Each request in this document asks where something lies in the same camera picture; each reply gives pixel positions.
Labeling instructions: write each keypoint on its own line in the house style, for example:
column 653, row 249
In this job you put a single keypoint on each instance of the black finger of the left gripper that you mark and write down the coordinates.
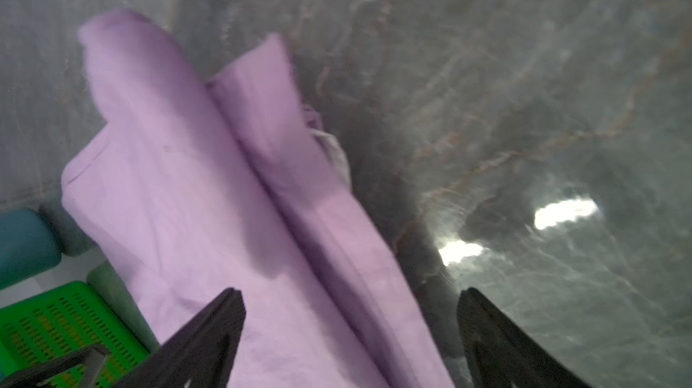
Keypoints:
column 93, row 358

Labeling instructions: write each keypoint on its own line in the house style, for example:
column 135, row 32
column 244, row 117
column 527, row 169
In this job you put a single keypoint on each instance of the purple pants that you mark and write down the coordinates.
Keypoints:
column 196, row 186

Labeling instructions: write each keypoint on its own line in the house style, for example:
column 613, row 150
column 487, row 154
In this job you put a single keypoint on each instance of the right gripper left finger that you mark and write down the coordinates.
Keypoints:
column 201, row 354

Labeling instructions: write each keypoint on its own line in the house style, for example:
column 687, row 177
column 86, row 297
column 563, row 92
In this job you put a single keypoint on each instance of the teal pants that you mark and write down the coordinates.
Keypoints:
column 28, row 246

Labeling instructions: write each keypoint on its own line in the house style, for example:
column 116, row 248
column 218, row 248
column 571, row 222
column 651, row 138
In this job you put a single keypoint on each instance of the green plastic basket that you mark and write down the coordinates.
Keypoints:
column 79, row 314

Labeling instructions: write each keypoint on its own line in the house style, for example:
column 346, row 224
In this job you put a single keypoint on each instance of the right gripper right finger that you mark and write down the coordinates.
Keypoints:
column 500, row 354

